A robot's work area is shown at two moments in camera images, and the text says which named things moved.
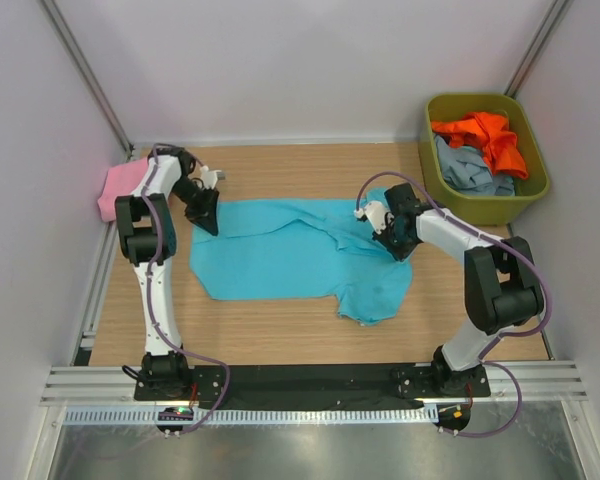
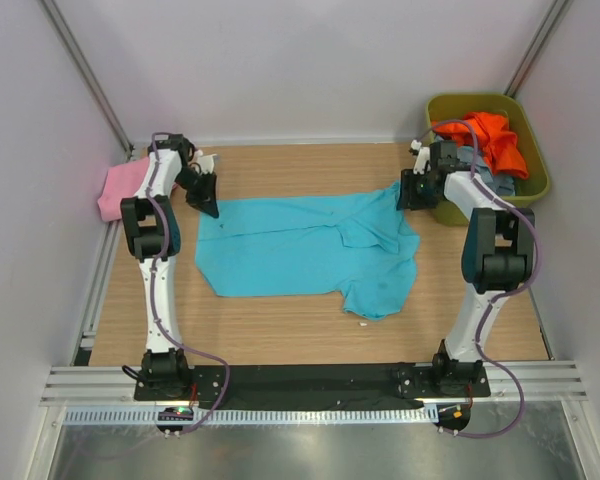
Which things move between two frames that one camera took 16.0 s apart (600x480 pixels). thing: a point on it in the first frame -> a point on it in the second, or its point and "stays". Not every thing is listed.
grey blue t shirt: (467, 170) stays
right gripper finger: (399, 251) -> (420, 198)
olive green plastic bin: (480, 210) stays
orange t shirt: (489, 133) stays
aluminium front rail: (554, 382) stays
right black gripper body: (392, 234) -> (427, 178)
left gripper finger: (206, 220) -> (204, 200)
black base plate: (283, 383) stays
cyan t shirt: (306, 248) stays
